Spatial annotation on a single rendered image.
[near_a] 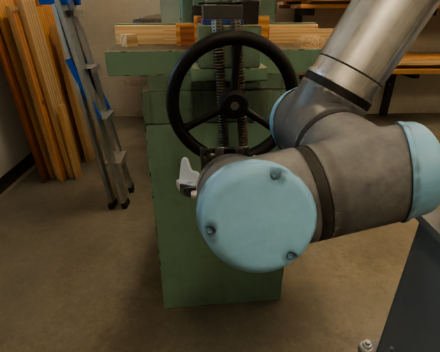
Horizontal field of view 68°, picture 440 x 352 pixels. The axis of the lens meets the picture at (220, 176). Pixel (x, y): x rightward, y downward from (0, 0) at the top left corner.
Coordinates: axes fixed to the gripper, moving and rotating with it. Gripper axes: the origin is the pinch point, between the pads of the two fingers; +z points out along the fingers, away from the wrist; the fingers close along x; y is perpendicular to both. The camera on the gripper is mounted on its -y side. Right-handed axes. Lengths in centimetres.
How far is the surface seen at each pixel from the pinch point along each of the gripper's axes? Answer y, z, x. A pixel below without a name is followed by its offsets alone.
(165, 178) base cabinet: -3.1, 36.2, 12.8
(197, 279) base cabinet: -41, 50, 4
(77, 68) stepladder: 41, 97, 55
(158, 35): 38, 40, 13
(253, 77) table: 22.2, 17.1, -10.3
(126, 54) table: 29.5, 24.5, 19.8
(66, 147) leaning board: 5, 156, 84
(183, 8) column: 51, 53, 6
